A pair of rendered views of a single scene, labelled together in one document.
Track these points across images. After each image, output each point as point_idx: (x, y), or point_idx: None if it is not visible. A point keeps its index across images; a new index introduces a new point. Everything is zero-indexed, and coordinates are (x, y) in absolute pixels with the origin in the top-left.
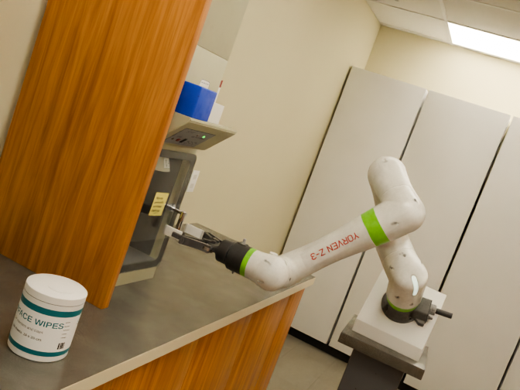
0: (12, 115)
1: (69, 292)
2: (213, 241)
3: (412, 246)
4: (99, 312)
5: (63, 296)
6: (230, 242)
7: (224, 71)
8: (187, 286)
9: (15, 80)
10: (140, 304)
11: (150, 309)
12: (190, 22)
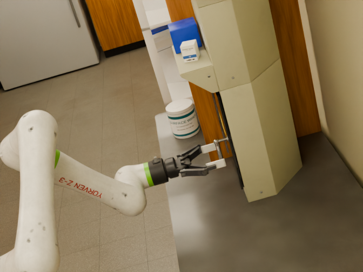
0: (313, 45)
1: (170, 106)
2: (181, 157)
3: (9, 252)
4: (207, 157)
5: (168, 104)
6: (166, 158)
7: (200, 18)
8: (227, 221)
9: (307, 18)
10: (209, 178)
11: (200, 181)
12: None
